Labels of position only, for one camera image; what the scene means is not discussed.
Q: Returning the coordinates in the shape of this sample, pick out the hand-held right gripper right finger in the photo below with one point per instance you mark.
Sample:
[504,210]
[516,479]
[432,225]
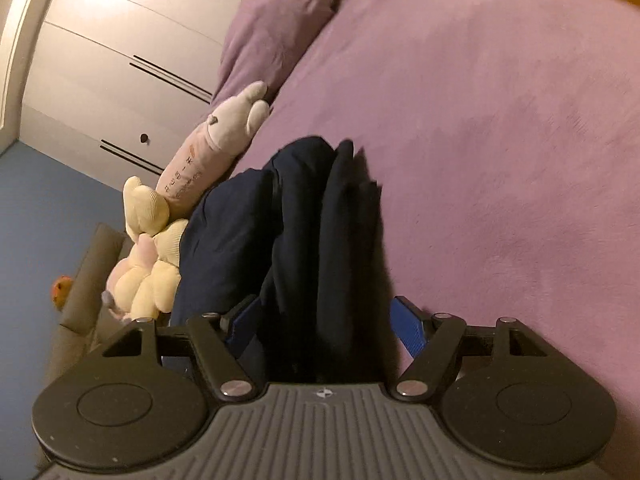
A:
[407,327]

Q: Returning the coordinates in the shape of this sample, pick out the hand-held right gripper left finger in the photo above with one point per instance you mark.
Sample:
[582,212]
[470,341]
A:
[245,322]

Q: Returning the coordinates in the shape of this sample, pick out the navy blue sweater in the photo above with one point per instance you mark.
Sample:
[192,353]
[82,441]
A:
[300,240]

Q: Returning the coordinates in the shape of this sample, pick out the cream plush toy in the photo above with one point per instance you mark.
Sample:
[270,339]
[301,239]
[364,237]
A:
[160,245]

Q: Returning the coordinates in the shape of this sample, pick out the pink plush toy grey feet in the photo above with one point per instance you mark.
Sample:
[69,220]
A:
[127,285]

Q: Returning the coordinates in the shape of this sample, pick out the grey-brown sofa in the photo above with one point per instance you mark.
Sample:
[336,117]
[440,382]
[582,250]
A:
[92,300]

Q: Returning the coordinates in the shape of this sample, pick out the long pink plush rabbit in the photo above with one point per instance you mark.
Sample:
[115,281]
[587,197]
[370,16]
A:
[210,160]

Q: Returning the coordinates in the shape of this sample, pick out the orange plush toy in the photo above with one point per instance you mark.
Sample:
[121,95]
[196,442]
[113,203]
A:
[61,291]

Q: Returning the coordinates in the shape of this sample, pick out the purple bed sheet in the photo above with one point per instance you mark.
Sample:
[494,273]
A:
[500,160]

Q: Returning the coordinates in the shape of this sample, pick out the purple pillow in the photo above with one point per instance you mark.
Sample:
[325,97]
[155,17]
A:
[275,30]

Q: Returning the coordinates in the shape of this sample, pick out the white wardrobe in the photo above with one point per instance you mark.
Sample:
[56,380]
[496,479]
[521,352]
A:
[125,45]

